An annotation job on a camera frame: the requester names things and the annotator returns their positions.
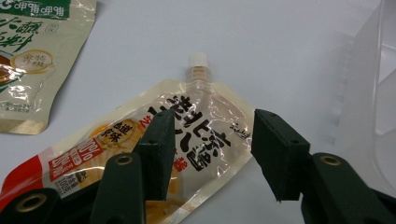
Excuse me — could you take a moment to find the beige pouch green top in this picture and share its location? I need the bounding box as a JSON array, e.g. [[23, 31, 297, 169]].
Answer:
[[0, 0, 98, 135]]

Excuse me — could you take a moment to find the clear plastic container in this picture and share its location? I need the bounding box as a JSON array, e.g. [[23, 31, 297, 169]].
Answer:
[[330, 0, 396, 199]]

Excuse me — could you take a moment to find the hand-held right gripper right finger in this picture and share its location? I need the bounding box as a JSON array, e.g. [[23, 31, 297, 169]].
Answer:
[[250, 108, 313, 203]]

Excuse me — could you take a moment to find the cream spout pouch red label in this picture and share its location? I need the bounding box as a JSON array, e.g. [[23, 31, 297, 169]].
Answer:
[[0, 51, 256, 224]]

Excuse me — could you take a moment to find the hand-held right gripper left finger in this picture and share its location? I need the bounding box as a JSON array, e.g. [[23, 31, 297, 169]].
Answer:
[[133, 108, 177, 202]]

